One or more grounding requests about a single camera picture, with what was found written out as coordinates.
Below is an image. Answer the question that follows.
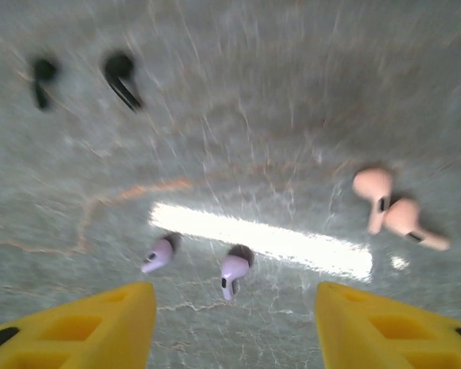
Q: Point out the black wireless earbud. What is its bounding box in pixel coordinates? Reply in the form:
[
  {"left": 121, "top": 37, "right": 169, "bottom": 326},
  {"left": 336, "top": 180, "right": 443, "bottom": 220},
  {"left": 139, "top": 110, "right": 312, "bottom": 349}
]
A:
[
  {"left": 28, "top": 53, "right": 62, "bottom": 112},
  {"left": 101, "top": 50, "right": 145, "bottom": 113}
]

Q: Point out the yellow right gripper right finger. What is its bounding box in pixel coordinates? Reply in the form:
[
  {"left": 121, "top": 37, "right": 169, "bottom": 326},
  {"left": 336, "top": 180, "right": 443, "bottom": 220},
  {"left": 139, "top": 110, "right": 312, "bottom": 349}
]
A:
[{"left": 315, "top": 281, "right": 461, "bottom": 369}]

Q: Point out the pink wireless earbud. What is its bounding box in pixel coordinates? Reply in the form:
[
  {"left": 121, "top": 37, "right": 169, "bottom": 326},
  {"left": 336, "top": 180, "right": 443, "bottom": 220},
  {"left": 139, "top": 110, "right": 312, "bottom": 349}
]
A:
[
  {"left": 351, "top": 165, "right": 396, "bottom": 235},
  {"left": 383, "top": 198, "right": 452, "bottom": 251}
]

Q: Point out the purple wireless earbud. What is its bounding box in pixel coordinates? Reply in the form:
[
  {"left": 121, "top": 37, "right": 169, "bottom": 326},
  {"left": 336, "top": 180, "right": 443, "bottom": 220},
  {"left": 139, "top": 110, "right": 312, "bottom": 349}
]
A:
[
  {"left": 140, "top": 232, "right": 182, "bottom": 274},
  {"left": 219, "top": 244, "right": 255, "bottom": 302}
]

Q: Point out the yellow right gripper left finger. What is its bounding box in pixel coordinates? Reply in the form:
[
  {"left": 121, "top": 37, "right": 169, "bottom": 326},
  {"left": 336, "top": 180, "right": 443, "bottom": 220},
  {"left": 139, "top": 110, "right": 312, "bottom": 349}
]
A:
[{"left": 0, "top": 281, "right": 158, "bottom": 369}]

